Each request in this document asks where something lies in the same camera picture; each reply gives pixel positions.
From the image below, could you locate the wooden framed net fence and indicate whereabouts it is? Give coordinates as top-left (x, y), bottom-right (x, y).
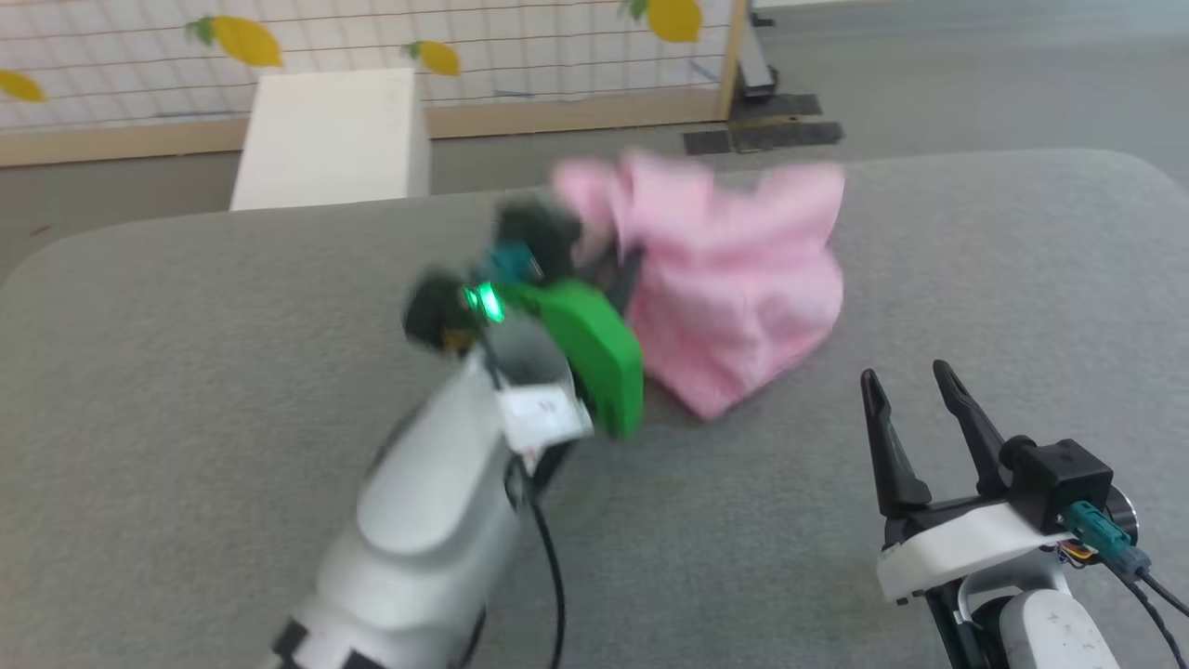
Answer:
top-left (0, 0), bottom-right (751, 170)

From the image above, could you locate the white box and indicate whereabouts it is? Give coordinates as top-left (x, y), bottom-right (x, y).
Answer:
top-left (229, 66), bottom-right (433, 214)

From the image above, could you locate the long black floor mat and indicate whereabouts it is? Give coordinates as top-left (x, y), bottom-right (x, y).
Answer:
top-left (682, 120), bottom-right (845, 157)

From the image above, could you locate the grey fabric table cover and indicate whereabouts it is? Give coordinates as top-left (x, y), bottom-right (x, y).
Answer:
top-left (0, 147), bottom-right (1189, 669)

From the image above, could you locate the short black floor mat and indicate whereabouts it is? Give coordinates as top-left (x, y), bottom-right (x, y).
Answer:
top-left (729, 92), bottom-right (824, 121)

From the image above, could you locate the white paper label tag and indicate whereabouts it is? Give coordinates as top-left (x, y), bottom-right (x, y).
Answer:
top-left (495, 384), bottom-right (595, 449)

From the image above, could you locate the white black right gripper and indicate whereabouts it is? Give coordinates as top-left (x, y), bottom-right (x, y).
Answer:
top-left (859, 359), bottom-right (1071, 607)

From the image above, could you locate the grey metal stand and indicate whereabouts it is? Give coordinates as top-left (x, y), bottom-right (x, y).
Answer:
top-left (738, 0), bottom-right (781, 100)

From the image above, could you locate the pink garment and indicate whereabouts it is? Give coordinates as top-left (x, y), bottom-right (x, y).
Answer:
top-left (550, 151), bottom-right (848, 422)

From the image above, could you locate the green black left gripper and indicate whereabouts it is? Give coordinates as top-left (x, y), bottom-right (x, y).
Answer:
top-left (504, 245), bottom-right (648, 440)

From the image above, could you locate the black cable with teal plug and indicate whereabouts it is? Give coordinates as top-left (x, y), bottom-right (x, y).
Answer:
top-left (1066, 500), bottom-right (1189, 622)
top-left (483, 242), bottom-right (568, 669)

